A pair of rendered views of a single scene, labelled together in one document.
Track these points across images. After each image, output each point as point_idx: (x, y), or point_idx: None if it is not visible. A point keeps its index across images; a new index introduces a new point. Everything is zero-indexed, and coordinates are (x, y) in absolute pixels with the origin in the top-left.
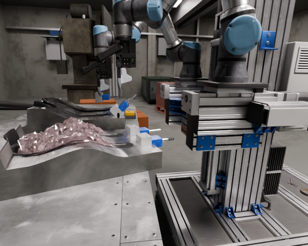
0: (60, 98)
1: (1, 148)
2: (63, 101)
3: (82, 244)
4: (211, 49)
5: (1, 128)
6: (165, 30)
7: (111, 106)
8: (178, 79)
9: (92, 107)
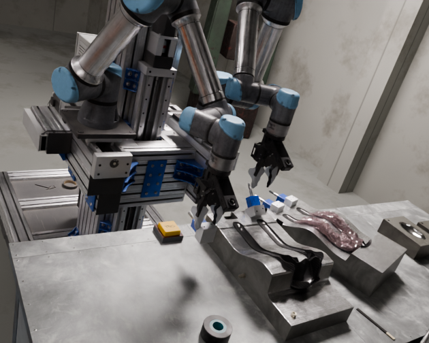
0: (265, 263)
1: (376, 235)
2: (268, 258)
3: (355, 224)
4: (150, 79)
5: (366, 256)
6: (117, 56)
7: (63, 279)
8: (131, 136)
9: (82, 315)
